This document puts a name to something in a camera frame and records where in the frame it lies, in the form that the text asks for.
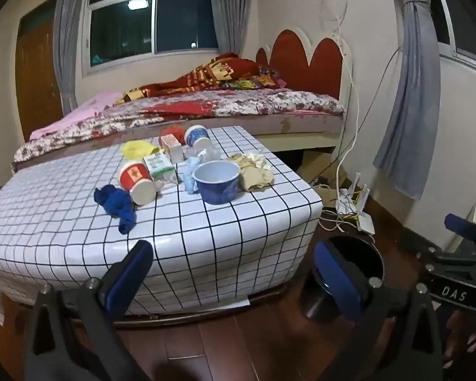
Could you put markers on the red plastic bag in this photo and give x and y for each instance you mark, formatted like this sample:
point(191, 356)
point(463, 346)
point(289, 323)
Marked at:
point(172, 131)

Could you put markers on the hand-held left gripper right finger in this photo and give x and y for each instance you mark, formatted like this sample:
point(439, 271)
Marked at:
point(337, 278)

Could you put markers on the dark blue cloth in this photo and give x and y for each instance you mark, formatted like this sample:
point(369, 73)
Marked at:
point(117, 204)

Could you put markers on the tied grey curtain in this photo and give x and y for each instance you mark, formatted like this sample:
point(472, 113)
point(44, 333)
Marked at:
point(412, 107)

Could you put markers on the red paper cup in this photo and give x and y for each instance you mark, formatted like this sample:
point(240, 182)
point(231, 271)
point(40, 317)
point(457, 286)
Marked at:
point(135, 176)

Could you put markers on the yellow cloth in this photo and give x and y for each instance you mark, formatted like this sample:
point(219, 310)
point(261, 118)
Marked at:
point(137, 149)

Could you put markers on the small flat white router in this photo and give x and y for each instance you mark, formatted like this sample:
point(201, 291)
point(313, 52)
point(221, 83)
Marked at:
point(365, 222)

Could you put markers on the green white milk carton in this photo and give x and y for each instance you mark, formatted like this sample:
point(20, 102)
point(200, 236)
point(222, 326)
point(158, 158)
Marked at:
point(156, 164)

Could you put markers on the bed with red headboard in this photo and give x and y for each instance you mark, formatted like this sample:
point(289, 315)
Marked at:
point(301, 127)

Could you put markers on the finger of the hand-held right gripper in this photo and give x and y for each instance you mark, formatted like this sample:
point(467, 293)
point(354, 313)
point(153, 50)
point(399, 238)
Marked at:
point(440, 256)
point(460, 224)

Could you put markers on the pink cloth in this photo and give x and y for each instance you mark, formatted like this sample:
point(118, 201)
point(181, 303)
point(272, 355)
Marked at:
point(79, 113)

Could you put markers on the black round bin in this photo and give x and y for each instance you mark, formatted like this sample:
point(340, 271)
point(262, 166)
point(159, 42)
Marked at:
point(357, 258)

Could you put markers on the red patterned blanket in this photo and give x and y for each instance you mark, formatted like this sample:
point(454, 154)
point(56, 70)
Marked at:
point(206, 73)

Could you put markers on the blue white paper cup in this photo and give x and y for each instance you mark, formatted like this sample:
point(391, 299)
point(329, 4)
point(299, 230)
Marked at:
point(196, 135)

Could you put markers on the white checked tablecloth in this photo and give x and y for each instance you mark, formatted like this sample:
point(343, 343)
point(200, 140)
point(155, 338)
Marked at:
point(63, 226)

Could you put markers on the white router with antennas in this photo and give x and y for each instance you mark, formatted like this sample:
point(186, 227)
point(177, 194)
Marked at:
point(347, 202)

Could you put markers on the cardboard box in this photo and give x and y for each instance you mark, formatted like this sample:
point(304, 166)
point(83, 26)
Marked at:
point(321, 162)

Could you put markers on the blue paper bowl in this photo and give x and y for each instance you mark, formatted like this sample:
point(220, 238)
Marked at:
point(218, 190)

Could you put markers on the brown wooden door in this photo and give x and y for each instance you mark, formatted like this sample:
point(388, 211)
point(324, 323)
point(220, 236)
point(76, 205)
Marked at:
point(37, 87)

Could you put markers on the floral bedsheet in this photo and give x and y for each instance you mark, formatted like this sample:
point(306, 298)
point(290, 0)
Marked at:
point(242, 103)

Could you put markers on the large white framed window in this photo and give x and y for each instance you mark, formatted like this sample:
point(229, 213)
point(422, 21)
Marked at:
point(150, 20)

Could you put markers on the colourful patterned pillow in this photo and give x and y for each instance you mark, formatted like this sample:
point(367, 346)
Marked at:
point(258, 81)

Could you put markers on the beige paper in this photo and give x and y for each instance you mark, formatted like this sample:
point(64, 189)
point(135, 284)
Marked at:
point(250, 174)

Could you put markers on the pink white carton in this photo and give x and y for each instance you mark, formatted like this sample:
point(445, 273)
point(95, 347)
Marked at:
point(172, 147)

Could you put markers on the narrow white framed window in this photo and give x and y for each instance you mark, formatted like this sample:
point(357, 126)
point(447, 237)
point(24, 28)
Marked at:
point(456, 20)

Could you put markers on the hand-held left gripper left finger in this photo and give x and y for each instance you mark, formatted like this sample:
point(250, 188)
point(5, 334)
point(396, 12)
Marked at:
point(131, 274)

